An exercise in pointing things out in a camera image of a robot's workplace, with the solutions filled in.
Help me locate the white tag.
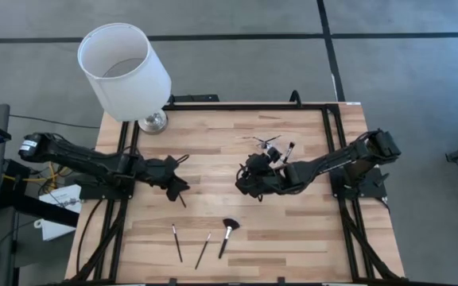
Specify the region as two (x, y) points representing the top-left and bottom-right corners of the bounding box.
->
(33, 216), (78, 242)

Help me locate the yellow cable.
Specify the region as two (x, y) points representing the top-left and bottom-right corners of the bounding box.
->
(2, 164), (73, 190)

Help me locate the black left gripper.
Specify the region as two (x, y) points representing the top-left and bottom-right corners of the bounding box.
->
(134, 157), (192, 203)

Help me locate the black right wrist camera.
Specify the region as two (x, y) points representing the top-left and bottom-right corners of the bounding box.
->
(267, 146), (285, 164)

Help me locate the silver lamp base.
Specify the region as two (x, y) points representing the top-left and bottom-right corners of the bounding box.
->
(137, 109), (169, 135)

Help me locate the black stand bar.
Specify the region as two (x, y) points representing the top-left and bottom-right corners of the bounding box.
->
(0, 158), (81, 228)

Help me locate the thin black floor cable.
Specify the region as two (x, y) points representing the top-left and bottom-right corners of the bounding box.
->
(9, 114), (101, 129)

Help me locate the black flat bracket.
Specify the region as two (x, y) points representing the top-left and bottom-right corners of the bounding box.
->
(168, 94), (220, 104)

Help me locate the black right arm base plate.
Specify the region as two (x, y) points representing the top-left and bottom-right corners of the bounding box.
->
(329, 166), (389, 200)

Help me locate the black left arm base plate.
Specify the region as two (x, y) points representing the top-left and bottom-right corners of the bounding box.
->
(66, 174), (135, 201)

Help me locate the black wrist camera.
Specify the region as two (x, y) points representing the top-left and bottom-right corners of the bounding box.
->
(165, 154), (181, 172)
(267, 146), (285, 164)

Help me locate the thick black cable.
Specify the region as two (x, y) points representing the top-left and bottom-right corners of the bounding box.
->
(75, 197), (107, 279)

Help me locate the white lamp shade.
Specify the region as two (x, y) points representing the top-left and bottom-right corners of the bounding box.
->
(76, 22), (173, 122)

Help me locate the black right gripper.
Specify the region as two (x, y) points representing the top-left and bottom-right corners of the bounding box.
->
(235, 162), (294, 199)

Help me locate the black aluminium table frame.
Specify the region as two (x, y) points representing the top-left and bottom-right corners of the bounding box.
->
(68, 102), (403, 286)

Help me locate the fan-shaped black makeup brush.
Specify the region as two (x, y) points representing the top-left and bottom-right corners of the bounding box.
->
(217, 218), (241, 260)

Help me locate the white paper sheet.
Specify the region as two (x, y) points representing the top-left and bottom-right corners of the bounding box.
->
(37, 184), (83, 215)

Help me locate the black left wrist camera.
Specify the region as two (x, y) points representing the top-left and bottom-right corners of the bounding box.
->
(165, 154), (181, 172)

